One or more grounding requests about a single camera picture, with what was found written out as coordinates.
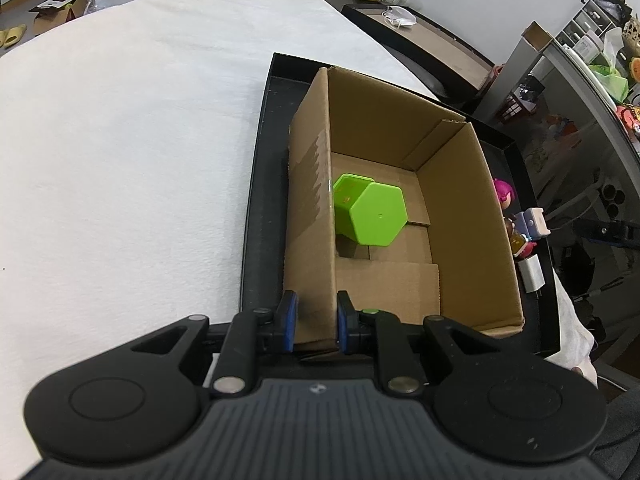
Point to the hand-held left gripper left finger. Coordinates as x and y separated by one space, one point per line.
288 322

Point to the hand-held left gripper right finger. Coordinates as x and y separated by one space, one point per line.
342 325

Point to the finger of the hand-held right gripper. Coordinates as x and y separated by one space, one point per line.
607 231

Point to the lavender white block figure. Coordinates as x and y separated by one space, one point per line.
532 222

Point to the pink dinosaur toy figure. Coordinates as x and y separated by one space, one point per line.
502 192

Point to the green hexagonal plastic cup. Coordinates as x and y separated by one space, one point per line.
375 215

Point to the black shallow tray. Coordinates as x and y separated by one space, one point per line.
265 210

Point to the brown cardboard box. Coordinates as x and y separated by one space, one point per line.
465 230

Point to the white charger block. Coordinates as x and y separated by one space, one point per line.
531 274

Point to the small amber toy figure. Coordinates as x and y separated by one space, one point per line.
520 242

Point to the green tissue pack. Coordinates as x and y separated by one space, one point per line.
610 80

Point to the grey drawer organizer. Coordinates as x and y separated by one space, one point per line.
590 25

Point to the black framed brown board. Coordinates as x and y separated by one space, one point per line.
430 45

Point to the white face mask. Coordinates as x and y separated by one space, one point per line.
400 16

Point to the open flat cardboard box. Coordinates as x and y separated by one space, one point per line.
57 12

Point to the yellow slippers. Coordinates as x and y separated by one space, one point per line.
11 36

